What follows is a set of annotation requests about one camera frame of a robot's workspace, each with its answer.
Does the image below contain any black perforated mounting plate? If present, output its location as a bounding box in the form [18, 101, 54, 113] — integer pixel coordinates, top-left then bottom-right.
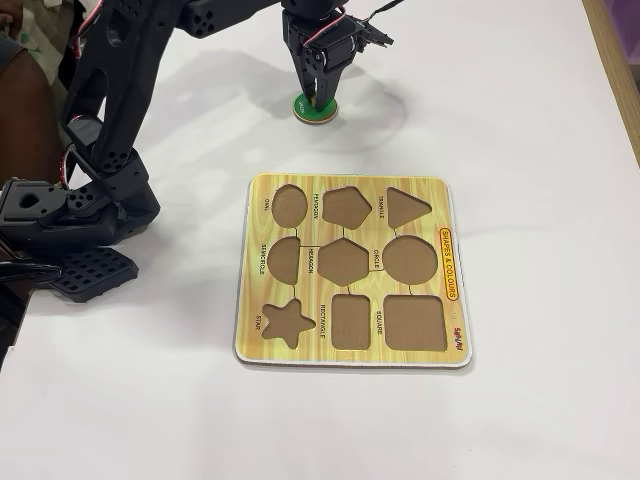
[47, 247, 140, 305]

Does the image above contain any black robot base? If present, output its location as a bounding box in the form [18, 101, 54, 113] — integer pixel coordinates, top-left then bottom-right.
[0, 177, 161, 251]

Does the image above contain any red white servo wire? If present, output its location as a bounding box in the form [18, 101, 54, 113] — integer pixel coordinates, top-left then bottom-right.
[298, 7, 351, 51]

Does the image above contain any black camera cable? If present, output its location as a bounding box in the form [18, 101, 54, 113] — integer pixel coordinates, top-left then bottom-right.
[367, 0, 407, 22]

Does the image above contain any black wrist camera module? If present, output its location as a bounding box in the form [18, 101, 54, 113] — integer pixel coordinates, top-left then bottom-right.
[357, 17, 396, 51]

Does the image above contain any black clamp handle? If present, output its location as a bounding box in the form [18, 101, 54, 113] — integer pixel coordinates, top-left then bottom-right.
[0, 259, 62, 287]

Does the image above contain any green circle piece yellow pin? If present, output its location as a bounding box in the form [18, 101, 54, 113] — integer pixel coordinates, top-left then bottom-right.
[292, 92, 339, 125]

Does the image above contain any wooden shape puzzle board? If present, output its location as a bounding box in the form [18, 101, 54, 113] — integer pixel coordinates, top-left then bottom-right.
[233, 172, 475, 372]

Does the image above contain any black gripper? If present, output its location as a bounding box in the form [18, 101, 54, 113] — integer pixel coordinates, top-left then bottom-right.
[280, 7, 366, 112]

